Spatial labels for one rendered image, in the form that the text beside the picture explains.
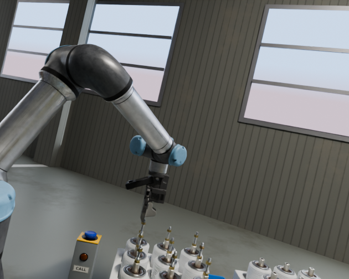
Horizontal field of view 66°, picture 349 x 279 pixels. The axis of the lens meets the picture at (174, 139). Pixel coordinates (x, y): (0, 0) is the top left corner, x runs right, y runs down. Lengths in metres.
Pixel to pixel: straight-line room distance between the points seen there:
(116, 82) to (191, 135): 2.24
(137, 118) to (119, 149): 2.52
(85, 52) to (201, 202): 2.36
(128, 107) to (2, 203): 0.37
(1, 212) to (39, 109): 0.27
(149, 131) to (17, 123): 0.35
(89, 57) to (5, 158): 0.31
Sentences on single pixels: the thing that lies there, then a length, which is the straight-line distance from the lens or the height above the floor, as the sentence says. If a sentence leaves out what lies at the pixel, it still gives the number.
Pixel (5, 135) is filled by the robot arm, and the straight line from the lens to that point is 0.75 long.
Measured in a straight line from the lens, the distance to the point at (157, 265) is 1.08.
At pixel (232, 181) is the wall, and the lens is 2.79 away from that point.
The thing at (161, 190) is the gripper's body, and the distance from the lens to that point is 1.10.
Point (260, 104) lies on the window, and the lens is 2.79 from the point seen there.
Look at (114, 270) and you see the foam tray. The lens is 1.12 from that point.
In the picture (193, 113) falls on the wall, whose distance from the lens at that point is 2.93.
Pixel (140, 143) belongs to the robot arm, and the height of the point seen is 0.66.
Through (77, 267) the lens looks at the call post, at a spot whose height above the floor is 0.22.
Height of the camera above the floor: 0.70
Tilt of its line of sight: level
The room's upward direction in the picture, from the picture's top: 13 degrees clockwise
